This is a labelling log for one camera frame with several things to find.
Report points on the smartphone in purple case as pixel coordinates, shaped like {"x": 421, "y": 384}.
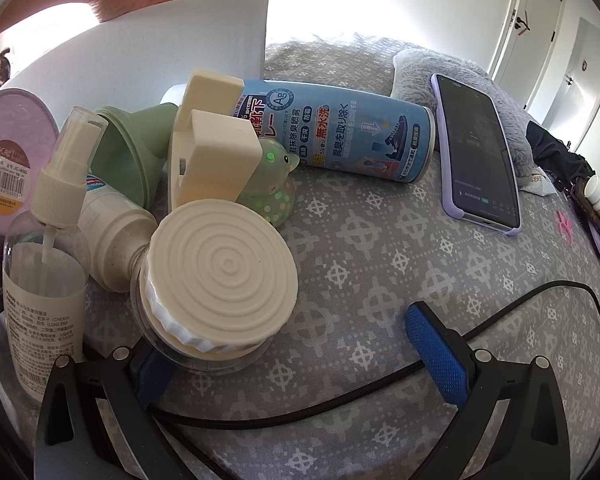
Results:
{"x": 480, "y": 150}

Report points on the green translucent bird toy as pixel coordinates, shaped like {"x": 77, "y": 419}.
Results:
{"x": 275, "y": 190}

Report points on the dark cloth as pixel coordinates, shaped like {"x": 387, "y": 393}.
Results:
{"x": 550, "y": 150}

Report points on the cream plastic holder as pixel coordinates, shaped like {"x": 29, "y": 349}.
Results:
{"x": 215, "y": 160}

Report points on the white cardboard box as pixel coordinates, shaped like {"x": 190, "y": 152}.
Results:
{"x": 180, "y": 50}

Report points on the white door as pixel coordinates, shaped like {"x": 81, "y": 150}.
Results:
{"x": 530, "y": 20}

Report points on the clear jar with cream lid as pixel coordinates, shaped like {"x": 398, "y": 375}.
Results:
{"x": 225, "y": 270}

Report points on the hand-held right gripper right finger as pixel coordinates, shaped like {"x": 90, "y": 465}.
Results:
{"x": 435, "y": 355}

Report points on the grey patterned bedsheet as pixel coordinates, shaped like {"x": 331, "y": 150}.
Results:
{"x": 380, "y": 260}

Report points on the clear spray bottle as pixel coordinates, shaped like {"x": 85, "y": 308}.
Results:
{"x": 45, "y": 280}

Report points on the white bottle with red-blue label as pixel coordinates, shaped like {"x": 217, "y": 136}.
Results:
{"x": 110, "y": 240}

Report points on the grey plush pillow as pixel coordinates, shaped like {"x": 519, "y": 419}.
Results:
{"x": 420, "y": 75}

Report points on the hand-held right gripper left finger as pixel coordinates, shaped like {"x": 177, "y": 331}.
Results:
{"x": 155, "y": 375}

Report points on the blue spray can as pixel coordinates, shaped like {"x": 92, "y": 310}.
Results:
{"x": 350, "y": 130}

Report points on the purple round tin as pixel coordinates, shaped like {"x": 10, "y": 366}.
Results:
{"x": 15, "y": 160}

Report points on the green funnel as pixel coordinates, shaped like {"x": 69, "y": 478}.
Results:
{"x": 130, "y": 150}

